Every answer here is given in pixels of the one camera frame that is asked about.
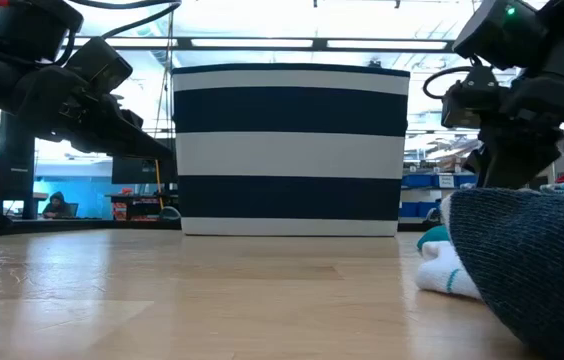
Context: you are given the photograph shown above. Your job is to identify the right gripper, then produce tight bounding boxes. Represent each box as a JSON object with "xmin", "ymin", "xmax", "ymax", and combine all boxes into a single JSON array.
[{"xmin": 463, "ymin": 74, "xmax": 564, "ymax": 190}]

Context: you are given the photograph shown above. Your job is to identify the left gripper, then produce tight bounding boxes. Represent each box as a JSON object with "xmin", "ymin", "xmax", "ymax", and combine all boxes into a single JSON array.
[{"xmin": 11, "ymin": 64, "xmax": 176, "ymax": 161}]

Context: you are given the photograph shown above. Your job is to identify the navy and white striped sock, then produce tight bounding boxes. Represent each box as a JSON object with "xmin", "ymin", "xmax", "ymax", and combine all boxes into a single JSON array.
[{"xmin": 440, "ymin": 187, "xmax": 564, "ymax": 360}]

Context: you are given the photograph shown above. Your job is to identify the white sock with teal stripes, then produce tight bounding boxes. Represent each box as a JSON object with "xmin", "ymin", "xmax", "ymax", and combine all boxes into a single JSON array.
[{"xmin": 415, "ymin": 240, "xmax": 483, "ymax": 301}]

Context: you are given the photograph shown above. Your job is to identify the black monitor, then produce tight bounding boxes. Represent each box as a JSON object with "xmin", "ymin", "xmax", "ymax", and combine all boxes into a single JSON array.
[{"xmin": 111, "ymin": 154, "xmax": 178, "ymax": 185}]

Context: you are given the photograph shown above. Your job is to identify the cluttered dark workbench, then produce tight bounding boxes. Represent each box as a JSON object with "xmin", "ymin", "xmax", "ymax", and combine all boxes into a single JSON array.
[{"xmin": 105, "ymin": 188, "xmax": 179, "ymax": 222}]

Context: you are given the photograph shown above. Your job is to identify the blue storage bin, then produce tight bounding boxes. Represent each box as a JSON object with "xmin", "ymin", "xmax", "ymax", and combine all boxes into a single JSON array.
[
  {"xmin": 401, "ymin": 172, "xmax": 478, "ymax": 190},
  {"xmin": 399, "ymin": 201, "xmax": 438, "ymax": 219}
]

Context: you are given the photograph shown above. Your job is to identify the person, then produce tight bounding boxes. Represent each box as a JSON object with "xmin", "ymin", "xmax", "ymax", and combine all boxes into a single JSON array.
[{"xmin": 41, "ymin": 191, "xmax": 74, "ymax": 220}]

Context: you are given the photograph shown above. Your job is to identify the black pillar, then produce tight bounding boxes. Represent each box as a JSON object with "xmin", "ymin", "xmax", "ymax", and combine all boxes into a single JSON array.
[{"xmin": 0, "ymin": 110, "xmax": 37, "ymax": 221}]

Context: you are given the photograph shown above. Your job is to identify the navy white striped fabric basket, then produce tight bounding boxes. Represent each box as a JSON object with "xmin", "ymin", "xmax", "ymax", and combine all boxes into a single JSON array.
[{"xmin": 171, "ymin": 63, "xmax": 411, "ymax": 238}]

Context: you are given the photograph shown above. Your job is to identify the thin hanging cable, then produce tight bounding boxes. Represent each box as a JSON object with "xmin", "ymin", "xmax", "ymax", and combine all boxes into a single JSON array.
[{"xmin": 154, "ymin": 9, "xmax": 176, "ymax": 141}]

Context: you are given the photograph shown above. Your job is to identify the yellow strap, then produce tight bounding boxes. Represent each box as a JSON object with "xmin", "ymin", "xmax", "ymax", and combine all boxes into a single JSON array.
[{"xmin": 154, "ymin": 159, "xmax": 166, "ymax": 211}]

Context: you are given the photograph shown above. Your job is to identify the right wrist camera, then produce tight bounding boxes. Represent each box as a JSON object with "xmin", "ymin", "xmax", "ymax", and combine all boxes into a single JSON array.
[{"xmin": 440, "ymin": 64, "xmax": 502, "ymax": 130}]

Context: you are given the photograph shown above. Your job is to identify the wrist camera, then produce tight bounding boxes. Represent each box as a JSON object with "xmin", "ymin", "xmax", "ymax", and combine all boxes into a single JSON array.
[
  {"xmin": 440, "ymin": 64, "xmax": 502, "ymax": 130},
  {"xmin": 64, "ymin": 35, "xmax": 134, "ymax": 96}
]

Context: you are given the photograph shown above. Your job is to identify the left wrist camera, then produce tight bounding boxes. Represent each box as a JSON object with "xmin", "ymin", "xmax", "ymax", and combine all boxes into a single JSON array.
[{"xmin": 64, "ymin": 35, "xmax": 134, "ymax": 96}]

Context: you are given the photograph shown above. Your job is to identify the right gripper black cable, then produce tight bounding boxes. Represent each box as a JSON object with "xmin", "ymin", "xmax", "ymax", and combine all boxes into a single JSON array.
[{"xmin": 422, "ymin": 66, "xmax": 473, "ymax": 100}]

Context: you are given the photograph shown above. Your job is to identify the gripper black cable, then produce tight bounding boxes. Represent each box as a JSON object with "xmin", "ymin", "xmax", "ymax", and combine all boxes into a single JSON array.
[
  {"xmin": 422, "ymin": 66, "xmax": 473, "ymax": 100},
  {"xmin": 69, "ymin": 0, "xmax": 182, "ymax": 40}
]

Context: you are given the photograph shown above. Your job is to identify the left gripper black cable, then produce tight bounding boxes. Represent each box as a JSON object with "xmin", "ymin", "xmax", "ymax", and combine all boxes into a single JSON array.
[{"xmin": 69, "ymin": 0, "xmax": 182, "ymax": 40}]

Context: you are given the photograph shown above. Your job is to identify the overhead black frame beam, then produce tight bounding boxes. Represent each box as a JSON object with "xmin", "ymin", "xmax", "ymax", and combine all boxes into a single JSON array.
[{"xmin": 71, "ymin": 35, "xmax": 458, "ymax": 54}]

